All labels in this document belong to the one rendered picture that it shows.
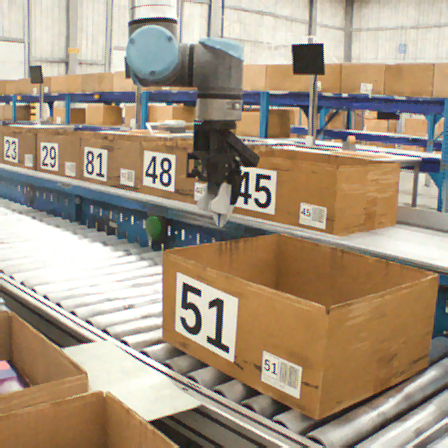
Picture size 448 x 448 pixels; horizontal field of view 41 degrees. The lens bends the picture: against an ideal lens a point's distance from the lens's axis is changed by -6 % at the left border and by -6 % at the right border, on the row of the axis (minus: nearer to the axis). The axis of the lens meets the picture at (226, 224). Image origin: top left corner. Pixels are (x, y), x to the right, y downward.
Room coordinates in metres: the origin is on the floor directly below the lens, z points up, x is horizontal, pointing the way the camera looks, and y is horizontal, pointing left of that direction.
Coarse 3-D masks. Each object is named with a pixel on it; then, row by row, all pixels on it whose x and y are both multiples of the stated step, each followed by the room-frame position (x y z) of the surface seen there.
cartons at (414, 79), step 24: (120, 72) 10.22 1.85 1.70; (264, 72) 7.84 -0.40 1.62; (288, 72) 7.56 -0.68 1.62; (336, 72) 7.00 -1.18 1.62; (360, 72) 6.79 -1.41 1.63; (384, 72) 6.55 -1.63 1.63; (408, 72) 6.33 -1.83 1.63; (432, 72) 6.13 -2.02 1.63; (432, 96) 6.13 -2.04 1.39; (24, 120) 13.02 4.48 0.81; (72, 120) 11.12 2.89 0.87; (96, 120) 10.30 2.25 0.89; (120, 120) 10.39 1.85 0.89; (192, 120) 9.04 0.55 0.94; (288, 120) 7.68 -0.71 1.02
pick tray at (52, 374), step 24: (0, 312) 0.89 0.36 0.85; (0, 336) 0.89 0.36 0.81; (24, 336) 0.85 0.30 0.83; (0, 360) 0.89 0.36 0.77; (24, 360) 0.86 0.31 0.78; (48, 360) 0.78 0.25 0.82; (72, 360) 0.72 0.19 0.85; (48, 384) 0.65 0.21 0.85; (72, 384) 0.67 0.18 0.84; (0, 408) 0.61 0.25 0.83
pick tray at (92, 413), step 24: (24, 408) 0.59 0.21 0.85; (48, 408) 0.60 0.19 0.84; (72, 408) 0.62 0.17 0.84; (96, 408) 0.64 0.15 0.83; (120, 408) 0.62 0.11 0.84; (0, 432) 0.57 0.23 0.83; (24, 432) 0.59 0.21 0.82; (48, 432) 0.60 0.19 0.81; (72, 432) 0.62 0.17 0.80; (96, 432) 0.64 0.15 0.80; (120, 432) 0.62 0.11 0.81; (144, 432) 0.58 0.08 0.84
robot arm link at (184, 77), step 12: (180, 48) 1.21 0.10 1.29; (192, 48) 1.21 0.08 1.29; (192, 60) 1.20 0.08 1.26; (132, 72) 1.20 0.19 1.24; (180, 72) 1.20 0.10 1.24; (192, 72) 1.20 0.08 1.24; (144, 84) 1.23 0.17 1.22; (156, 84) 1.19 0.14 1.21; (168, 84) 1.22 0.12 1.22; (180, 84) 1.22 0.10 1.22; (192, 84) 1.22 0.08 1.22
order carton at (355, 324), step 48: (240, 240) 1.19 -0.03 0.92; (288, 240) 1.23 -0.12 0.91; (240, 288) 0.90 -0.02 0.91; (288, 288) 1.23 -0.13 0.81; (336, 288) 1.13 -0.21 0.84; (384, 288) 1.04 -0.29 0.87; (432, 288) 0.94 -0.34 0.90; (240, 336) 0.90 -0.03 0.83; (288, 336) 0.82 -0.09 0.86; (336, 336) 0.79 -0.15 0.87; (384, 336) 0.86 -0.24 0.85; (336, 384) 0.80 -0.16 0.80; (384, 384) 0.87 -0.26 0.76
